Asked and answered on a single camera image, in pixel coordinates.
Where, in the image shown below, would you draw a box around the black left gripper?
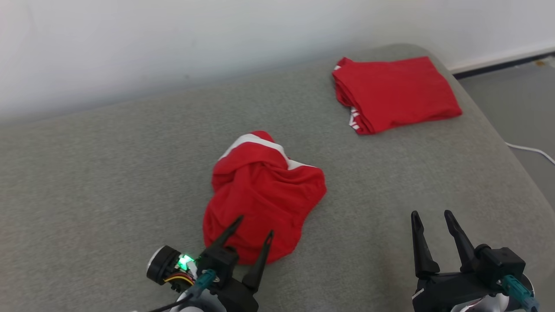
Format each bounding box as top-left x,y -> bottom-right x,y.
207,215 -> 275,312

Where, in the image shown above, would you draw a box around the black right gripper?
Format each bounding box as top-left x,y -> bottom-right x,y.
411,210 -> 504,312

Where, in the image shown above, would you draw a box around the red shorts with white stripe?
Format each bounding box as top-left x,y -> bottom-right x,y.
202,130 -> 327,266

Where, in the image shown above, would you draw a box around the red jersey with white sleeves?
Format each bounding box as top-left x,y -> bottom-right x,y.
331,56 -> 463,135

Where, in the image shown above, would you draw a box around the grey fabric sofa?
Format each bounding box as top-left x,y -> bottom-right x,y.
0,42 -> 555,312

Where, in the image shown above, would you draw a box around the white black baseboard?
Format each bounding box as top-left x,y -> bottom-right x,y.
447,40 -> 555,79

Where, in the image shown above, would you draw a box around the teal left camera connector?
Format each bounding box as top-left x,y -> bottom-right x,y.
190,269 -> 217,299

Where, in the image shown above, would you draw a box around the teal camera connector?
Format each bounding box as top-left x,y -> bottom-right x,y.
190,269 -> 217,299
500,275 -> 541,312

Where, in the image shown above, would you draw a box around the teal right camera connector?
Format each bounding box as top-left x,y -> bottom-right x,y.
500,275 -> 541,312

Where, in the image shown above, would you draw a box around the black left camera cable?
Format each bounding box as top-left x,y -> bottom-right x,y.
147,292 -> 196,312

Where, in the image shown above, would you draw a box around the white floor cable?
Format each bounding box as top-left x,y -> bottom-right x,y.
505,142 -> 555,166

